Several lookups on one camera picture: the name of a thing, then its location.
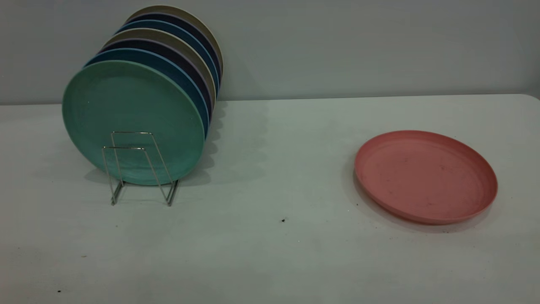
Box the pink round plate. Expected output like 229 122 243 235
354 130 498 225

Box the dark purple round plate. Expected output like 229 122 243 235
98 39 213 119
126 13 222 81

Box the blue round plate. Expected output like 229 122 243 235
84 48 211 139
116 20 220 98

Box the beige round plate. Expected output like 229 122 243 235
103 28 217 111
126 5 224 79

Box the green round plate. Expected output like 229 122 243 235
62 60 206 186

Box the metal wire plate rack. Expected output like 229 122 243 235
101 131 180 207

